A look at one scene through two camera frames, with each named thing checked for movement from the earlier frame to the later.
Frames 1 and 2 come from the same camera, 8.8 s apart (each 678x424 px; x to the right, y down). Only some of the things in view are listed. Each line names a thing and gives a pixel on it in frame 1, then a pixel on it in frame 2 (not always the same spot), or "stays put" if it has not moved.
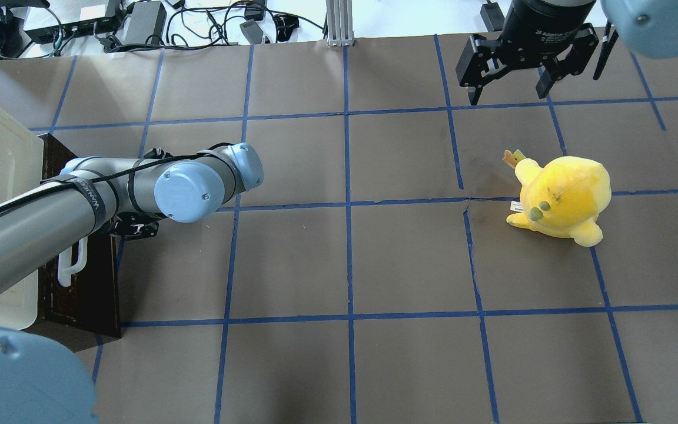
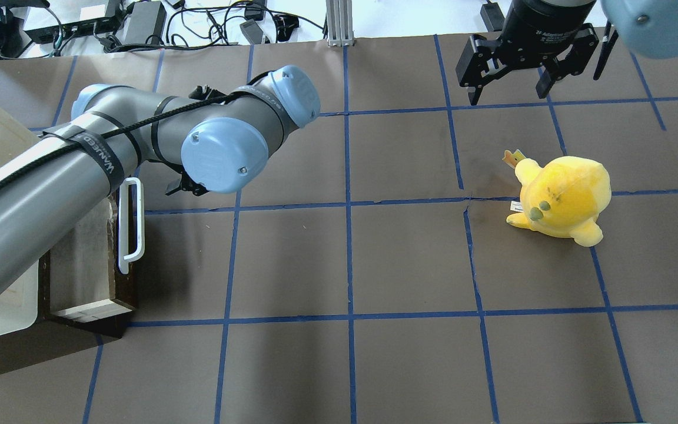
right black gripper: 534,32 stays put
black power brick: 145,24 stays put
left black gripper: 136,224 to 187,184
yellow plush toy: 564,199 stays put
